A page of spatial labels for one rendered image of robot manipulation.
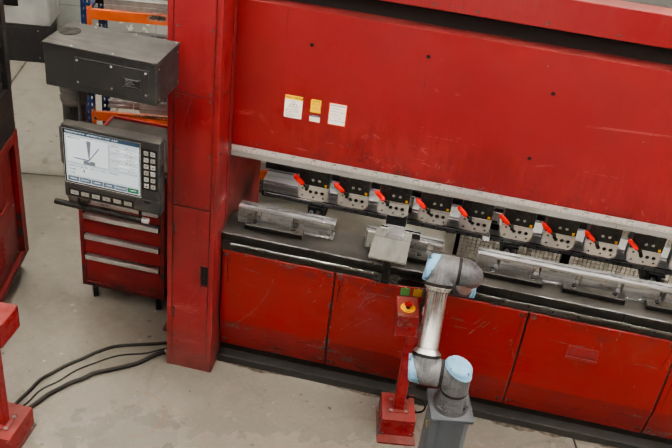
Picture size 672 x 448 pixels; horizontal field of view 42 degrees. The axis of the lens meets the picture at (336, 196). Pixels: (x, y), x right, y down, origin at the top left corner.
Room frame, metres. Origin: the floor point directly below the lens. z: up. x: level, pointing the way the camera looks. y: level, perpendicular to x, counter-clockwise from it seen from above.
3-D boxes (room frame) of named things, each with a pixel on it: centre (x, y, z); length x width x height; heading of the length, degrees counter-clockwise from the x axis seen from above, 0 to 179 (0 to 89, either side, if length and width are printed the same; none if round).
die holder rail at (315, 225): (3.69, 0.23, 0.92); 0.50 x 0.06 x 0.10; 82
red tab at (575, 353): (3.33, -1.31, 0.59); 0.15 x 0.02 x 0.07; 82
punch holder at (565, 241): (3.52, -1.08, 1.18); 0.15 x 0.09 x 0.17; 82
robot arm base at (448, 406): (2.68, -0.58, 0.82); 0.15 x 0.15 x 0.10
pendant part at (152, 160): (3.22, 0.96, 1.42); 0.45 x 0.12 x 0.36; 81
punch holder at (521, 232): (3.54, -0.88, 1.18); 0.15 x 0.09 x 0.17; 82
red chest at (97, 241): (4.16, 1.13, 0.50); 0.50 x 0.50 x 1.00; 82
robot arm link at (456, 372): (2.68, -0.58, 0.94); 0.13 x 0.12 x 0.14; 85
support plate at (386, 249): (3.47, -0.29, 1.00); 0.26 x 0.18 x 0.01; 172
